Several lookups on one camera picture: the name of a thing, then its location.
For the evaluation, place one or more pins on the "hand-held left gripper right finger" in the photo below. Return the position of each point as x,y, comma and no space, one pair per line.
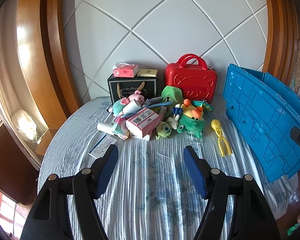
193,167

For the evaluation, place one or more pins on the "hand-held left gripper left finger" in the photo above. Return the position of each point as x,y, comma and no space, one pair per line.
107,165

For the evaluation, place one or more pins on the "yellow snowball clip toy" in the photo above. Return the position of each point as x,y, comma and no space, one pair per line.
221,140

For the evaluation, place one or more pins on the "blue plastic crate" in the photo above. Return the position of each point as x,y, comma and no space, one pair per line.
262,120

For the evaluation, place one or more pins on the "green one-eyed plush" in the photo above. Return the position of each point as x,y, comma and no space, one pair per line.
163,130

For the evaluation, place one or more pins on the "blue boomerang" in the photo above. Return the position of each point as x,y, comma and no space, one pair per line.
160,103

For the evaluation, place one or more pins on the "white medicine box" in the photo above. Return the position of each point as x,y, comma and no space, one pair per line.
102,146

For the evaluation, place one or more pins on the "white paper roll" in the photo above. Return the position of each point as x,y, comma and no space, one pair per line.
105,127

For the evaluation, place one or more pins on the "green frog plush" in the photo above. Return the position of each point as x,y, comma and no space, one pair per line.
191,127

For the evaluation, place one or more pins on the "yellow duck plush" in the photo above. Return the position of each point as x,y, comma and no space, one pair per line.
192,111

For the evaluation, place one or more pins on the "can with white lid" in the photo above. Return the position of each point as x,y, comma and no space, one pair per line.
131,107

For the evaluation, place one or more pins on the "green snack packet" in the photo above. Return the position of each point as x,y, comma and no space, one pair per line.
203,105

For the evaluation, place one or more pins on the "wooden nightstand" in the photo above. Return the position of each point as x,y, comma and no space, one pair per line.
46,141

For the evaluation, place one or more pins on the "pink pig plush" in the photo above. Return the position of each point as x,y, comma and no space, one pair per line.
130,98

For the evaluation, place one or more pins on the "green plush hat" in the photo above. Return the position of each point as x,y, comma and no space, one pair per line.
172,93

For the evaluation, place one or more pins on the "black gift box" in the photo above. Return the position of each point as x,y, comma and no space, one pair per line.
130,85

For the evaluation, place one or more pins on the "red toy suitcase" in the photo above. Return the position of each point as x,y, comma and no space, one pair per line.
190,80

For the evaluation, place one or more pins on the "white plastic bag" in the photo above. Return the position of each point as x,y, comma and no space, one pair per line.
26,127

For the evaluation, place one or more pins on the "small green object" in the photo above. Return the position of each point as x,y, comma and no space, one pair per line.
293,229

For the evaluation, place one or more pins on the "small pink tissue pack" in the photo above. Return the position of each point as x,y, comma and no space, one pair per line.
125,71

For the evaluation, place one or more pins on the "dark wooden cabinet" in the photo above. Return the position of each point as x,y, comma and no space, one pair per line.
10,165

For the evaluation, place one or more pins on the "beige flat box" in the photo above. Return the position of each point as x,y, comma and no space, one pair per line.
147,72

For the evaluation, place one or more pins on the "wooden headboard frame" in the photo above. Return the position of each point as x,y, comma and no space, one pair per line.
37,55

